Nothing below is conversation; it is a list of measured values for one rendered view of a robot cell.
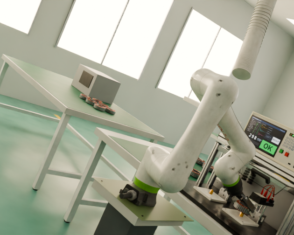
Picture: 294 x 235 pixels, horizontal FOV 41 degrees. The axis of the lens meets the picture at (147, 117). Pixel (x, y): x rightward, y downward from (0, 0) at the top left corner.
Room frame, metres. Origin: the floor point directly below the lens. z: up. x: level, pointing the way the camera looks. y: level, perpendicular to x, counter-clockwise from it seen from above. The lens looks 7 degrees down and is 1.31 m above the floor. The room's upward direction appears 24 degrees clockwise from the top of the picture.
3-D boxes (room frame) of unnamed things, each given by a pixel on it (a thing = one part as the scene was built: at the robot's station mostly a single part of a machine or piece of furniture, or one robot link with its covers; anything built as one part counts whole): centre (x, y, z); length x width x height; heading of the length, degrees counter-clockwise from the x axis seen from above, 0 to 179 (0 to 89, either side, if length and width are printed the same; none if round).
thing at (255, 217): (2.16, -0.79, 0.80); 0.08 x 0.05 x 0.06; 40
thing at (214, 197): (2.25, -0.52, 0.78); 0.15 x 0.15 x 0.01; 40
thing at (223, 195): (2.35, -0.63, 0.80); 0.08 x 0.05 x 0.06; 40
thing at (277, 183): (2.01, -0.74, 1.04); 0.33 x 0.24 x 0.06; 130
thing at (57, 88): (4.11, 0.78, 0.38); 1.85 x 1.10 x 0.75; 40
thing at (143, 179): (1.72, -0.13, 0.91); 0.16 x 0.13 x 0.19; 25
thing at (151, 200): (1.69, -0.09, 0.78); 0.26 x 0.15 x 0.06; 149
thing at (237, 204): (2.07, -0.67, 0.83); 0.11 x 0.11 x 0.04
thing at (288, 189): (2.22, -0.67, 1.03); 0.62 x 0.01 x 0.03; 40
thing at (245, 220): (2.07, -0.68, 0.78); 0.15 x 0.15 x 0.01; 40
